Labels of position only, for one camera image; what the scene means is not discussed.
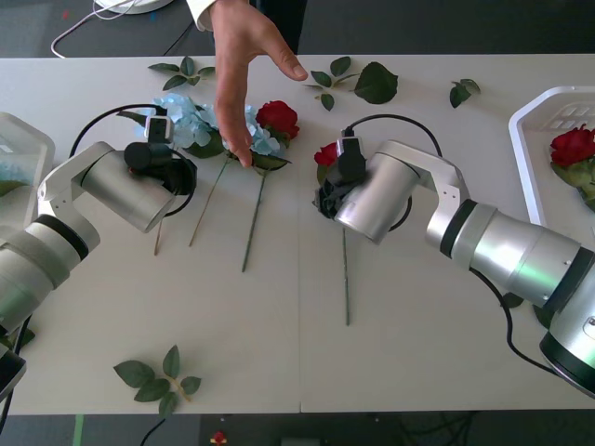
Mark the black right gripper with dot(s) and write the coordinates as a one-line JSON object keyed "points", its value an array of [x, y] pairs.
{"points": [[330, 200]]}

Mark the red rose green stem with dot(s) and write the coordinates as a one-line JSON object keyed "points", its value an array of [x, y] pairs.
{"points": [[279, 118], [325, 155]]}

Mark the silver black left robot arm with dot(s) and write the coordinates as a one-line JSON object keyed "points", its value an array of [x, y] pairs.
{"points": [[116, 186]]}

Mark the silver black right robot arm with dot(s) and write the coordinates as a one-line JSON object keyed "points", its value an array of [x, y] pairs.
{"points": [[386, 186]]}

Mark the person's hand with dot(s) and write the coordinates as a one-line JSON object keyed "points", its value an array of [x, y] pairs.
{"points": [[232, 69]]}

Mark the pale blue flower brown stem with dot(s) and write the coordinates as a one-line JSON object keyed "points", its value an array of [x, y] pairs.
{"points": [[265, 139], [179, 104]]}

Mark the loose green leaf twig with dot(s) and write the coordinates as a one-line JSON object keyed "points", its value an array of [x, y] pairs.
{"points": [[132, 371], [187, 66], [511, 300], [321, 78]]}

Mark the large single green leaf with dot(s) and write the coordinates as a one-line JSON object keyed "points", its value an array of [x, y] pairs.
{"points": [[376, 83]]}

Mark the small loose green leaf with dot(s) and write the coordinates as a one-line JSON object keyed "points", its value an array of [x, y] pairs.
{"points": [[458, 95]]}

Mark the shallow white box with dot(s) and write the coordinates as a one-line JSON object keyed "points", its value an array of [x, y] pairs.
{"points": [[28, 135], [525, 139]]}

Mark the red rose green leaves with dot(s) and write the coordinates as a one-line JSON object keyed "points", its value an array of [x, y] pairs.
{"points": [[572, 146]]}

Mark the small red object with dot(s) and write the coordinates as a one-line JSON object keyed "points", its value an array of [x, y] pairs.
{"points": [[219, 437]]}

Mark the white round base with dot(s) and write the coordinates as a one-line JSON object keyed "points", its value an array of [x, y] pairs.
{"points": [[139, 5]]}

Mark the loose green leaves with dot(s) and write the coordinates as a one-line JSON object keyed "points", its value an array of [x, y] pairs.
{"points": [[25, 337]]}

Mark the green tape strip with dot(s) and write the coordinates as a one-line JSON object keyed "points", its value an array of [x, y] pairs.
{"points": [[78, 429]]}

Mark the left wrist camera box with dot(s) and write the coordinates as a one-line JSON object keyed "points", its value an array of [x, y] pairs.
{"points": [[159, 129]]}

